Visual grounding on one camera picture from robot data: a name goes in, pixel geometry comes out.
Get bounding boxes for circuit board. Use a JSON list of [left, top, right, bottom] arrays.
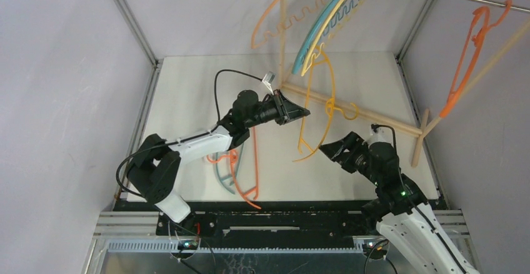
[[176, 240, 201, 253], [363, 240, 389, 260]]

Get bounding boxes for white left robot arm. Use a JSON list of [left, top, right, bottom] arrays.
[[120, 89, 311, 235]]

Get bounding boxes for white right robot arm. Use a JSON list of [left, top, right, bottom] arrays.
[[319, 125, 477, 273]]

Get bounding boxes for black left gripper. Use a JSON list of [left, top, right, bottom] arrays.
[[244, 89, 309, 129]]

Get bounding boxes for yellow-orange plastic hanger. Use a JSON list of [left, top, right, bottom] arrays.
[[294, 48, 359, 162]]

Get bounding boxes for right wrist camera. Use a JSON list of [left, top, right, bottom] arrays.
[[366, 123, 389, 146]]

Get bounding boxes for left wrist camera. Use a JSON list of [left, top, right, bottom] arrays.
[[261, 71, 276, 94]]

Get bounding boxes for teal plastic hanger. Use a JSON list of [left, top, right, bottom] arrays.
[[207, 147, 244, 195]]

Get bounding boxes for wooden clothes rack frame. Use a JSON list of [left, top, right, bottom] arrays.
[[281, 0, 529, 168]]

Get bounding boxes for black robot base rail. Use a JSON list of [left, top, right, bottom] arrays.
[[98, 200, 381, 251]]

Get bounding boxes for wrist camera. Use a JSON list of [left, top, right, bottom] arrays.
[[261, 71, 276, 94], [366, 123, 389, 146]]

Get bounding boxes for light blue wavy hanger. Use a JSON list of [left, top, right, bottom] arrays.
[[291, 0, 361, 74]]

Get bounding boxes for right circuit board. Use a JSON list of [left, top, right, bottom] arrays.
[[363, 240, 389, 260]]

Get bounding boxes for orange plastic hanger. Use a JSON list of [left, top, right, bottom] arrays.
[[212, 128, 262, 210], [439, 0, 513, 119]]

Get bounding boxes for pale yellow wavy hanger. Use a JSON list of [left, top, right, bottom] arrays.
[[292, 0, 366, 76]]

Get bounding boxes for left circuit board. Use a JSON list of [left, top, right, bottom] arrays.
[[176, 240, 201, 253]]

